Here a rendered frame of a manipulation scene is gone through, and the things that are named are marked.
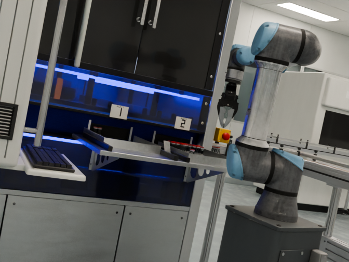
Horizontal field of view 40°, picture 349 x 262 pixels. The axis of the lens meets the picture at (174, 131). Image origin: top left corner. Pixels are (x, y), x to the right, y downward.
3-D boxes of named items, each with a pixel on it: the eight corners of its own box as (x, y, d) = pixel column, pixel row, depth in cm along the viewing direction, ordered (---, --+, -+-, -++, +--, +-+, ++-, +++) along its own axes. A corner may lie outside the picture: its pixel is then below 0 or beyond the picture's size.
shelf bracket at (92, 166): (88, 169, 222) (93, 142, 221) (94, 170, 223) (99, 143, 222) (109, 186, 191) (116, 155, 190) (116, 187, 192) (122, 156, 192)
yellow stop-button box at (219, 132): (210, 139, 254) (213, 126, 254) (222, 141, 258) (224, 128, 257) (217, 142, 248) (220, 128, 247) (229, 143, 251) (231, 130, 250)
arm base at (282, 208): (306, 222, 166) (312, 195, 165) (277, 222, 157) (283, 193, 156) (273, 210, 178) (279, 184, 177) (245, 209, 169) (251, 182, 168)
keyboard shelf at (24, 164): (-5, 150, 194) (-4, 144, 194) (63, 159, 205) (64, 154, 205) (0, 173, 153) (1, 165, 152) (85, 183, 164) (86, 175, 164)
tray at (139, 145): (82, 134, 227) (83, 127, 226) (133, 142, 238) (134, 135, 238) (102, 145, 196) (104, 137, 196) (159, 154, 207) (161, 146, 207)
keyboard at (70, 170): (22, 148, 195) (23, 143, 195) (56, 153, 201) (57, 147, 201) (32, 168, 159) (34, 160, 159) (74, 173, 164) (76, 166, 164)
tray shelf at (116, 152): (71, 136, 224) (72, 132, 224) (200, 156, 255) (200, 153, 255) (99, 154, 181) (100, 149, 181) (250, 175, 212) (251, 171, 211)
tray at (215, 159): (157, 148, 231) (158, 141, 231) (203, 155, 242) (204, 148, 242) (187, 161, 200) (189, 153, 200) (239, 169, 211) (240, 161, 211)
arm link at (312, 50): (339, 33, 156) (284, 52, 204) (308, 25, 154) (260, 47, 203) (333, 68, 156) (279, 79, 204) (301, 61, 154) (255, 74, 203)
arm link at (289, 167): (304, 195, 162) (312, 156, 161) (266, 188, 160) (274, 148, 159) (291, 188, 174) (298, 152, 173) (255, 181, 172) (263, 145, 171)
